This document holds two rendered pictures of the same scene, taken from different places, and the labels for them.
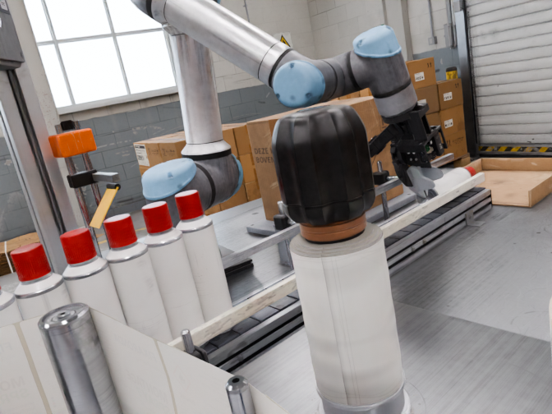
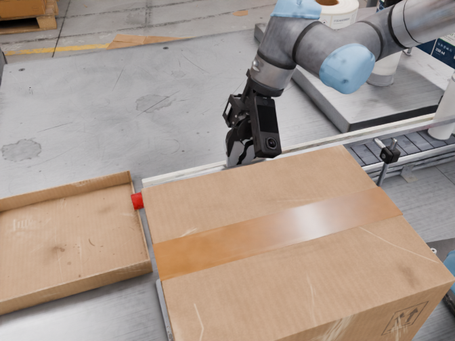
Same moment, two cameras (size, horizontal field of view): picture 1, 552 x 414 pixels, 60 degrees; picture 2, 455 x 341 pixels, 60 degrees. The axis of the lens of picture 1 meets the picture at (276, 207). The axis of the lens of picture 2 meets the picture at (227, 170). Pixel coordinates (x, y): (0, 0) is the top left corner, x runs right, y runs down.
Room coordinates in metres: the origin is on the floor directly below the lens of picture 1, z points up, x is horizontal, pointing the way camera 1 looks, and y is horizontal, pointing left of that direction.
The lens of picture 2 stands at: (1.55, -0.12, 1.49)
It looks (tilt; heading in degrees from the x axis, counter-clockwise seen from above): 43 degrees down; 200
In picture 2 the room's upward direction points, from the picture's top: straight up
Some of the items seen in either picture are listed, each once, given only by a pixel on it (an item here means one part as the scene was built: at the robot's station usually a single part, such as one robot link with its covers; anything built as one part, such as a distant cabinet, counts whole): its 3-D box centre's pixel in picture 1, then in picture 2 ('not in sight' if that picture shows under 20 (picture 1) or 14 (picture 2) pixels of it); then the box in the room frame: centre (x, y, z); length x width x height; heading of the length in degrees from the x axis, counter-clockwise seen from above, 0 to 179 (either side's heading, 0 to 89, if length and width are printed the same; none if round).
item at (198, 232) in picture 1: (203, 262); (453, 100); (0.64, 0.12, 0.98); 0.05 x 0.05 x 0.20
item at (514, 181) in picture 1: (502, 179); (66, 234); (1.20, -0.59, 0.85); 0.30 x 0.26 x 0.04; 128
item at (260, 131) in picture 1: (326, 158); (273, 288); (1.26, -0.16, 0.99); 0.30 x 0.24 x 0.27; 128
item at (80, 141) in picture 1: (109, 242); not in sight; (0.61, 0.23, 1.05); 0.10 x 0.04 x 0.33; 38
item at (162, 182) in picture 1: (175, 193); not in sight; (1.02, 0.21, 1.02); 0.13 x 0.12 x 0.14; 149
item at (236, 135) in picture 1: (203, 178); not in sight; (4.57, 0.64, 0.45); 1.20 x 0.84 x 0.89; 31
